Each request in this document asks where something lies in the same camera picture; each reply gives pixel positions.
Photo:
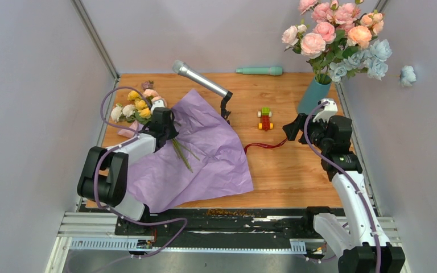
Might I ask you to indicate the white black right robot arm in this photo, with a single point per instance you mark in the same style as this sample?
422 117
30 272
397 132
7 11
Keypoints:
362 246

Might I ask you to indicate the light blue artificial flowers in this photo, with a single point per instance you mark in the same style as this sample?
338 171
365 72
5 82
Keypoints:
370 61

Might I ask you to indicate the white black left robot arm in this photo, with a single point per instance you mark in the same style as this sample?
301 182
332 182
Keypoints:
105 171

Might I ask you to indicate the teal cylindrical vase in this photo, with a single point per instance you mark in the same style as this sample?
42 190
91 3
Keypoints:
317 90

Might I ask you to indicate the black microphone tripod stand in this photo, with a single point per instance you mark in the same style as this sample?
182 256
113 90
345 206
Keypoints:
223 111

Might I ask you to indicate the dark red printed ribbon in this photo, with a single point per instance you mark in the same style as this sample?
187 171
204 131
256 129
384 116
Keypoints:
264 145

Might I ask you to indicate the pale pink flower stem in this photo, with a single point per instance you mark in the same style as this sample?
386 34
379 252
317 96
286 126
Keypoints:
308 44

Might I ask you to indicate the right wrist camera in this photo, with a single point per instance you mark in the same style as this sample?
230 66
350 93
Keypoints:
328 108

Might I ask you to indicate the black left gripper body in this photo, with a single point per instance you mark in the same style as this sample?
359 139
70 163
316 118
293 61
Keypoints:
170 131

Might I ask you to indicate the peach orange flower stem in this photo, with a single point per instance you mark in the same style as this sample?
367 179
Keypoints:
367 28

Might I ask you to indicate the purple pink wrapping paper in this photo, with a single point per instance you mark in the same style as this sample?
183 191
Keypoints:
219 166

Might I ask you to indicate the silver microphone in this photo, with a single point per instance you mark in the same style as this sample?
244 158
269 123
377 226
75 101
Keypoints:
182 69

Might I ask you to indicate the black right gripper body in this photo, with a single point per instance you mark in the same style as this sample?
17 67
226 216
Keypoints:
315 131

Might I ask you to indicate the toy brick car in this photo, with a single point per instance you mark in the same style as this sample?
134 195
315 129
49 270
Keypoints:
265 115

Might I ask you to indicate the mint green toy microphone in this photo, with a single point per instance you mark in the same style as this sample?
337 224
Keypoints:
270 71

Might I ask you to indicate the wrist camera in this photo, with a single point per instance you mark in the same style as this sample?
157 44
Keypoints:
328 108
158 102

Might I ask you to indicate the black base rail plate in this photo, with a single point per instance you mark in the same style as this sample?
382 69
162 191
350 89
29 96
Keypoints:
218 228

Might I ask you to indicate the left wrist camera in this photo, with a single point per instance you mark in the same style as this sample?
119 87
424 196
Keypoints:
158 102

